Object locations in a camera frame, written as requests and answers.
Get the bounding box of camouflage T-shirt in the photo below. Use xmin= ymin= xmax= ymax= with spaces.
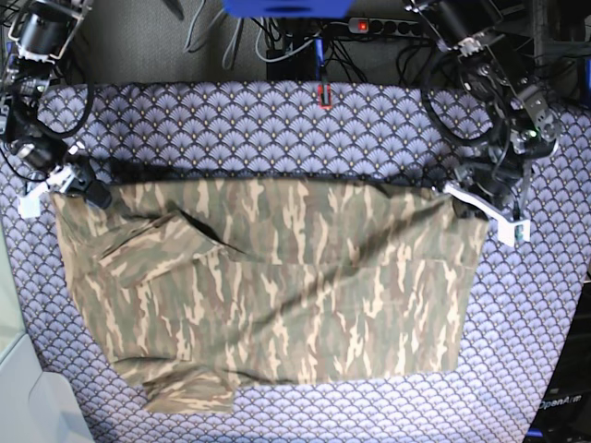
xmin=52 ymin=178 xmax=488 ymax=413

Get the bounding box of white plastic bin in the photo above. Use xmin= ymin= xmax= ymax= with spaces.
xmin=1 ymin=240 xmax=93 ymax=442

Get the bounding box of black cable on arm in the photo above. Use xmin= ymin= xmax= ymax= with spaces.
xmin=27 ymin=82 xmax=96 ymax=139
xmin=420 ymin=54 xmax=495 ymax=149

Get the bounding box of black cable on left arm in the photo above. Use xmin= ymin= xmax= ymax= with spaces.
xmin=420 ymin=54 xmax=495 ymax=149

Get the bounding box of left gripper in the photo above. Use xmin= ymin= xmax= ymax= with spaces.
xmin=437 ymin=163 xmax=531 ymax=226

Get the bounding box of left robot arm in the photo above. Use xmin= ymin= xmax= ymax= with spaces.
xmin=405 ymin=1 xmax=561 ymax=222

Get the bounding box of black OpenArm box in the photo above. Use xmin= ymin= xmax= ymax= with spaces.
xmin=524 ymin=282 xmax=590 ymax=442

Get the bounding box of black power strip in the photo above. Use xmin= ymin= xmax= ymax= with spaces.
xmin=347 ymin=18 xmax=424 ymax=38

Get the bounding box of purple fan-pattern table cloth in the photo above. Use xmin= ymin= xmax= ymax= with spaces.
xmin=1 ymin=82 xmax=590 ymax=442

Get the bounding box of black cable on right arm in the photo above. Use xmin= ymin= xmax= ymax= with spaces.
xmin=27 ymin=82 xmax=96 ymax=139

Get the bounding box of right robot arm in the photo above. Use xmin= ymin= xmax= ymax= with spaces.
xmin=1 ymin=1 xmax=112 ymax=209

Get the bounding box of blue clamp right edge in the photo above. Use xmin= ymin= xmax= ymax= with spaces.
xmin=579 ymin=58 xmax=591 ymax=107

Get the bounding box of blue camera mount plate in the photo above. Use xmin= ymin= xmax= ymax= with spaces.
xmin=223 ymin=0 xmax=354 ymax=18

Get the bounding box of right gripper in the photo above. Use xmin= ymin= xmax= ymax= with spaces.
xmin=25 ymin=150 xmax=112 ymax=209

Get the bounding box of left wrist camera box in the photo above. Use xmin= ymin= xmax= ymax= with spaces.
xmin=497 ymin=219 xmax=531 ymax=247

